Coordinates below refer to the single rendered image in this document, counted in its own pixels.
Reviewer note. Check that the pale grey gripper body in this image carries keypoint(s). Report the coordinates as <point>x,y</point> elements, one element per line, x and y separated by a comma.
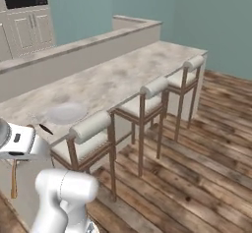
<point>38,148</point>

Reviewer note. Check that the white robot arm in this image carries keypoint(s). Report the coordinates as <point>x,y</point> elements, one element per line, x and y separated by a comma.
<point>65,189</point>

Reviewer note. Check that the wooden bar stool white cushion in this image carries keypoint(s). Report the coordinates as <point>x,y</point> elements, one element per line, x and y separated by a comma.
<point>90,128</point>
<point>193,63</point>
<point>154,87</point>

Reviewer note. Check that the white kitchen island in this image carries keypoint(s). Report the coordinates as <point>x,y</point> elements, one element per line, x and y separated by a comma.
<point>98,55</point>

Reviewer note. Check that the white cupboard run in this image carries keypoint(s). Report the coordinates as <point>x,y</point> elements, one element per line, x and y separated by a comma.
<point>24,30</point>

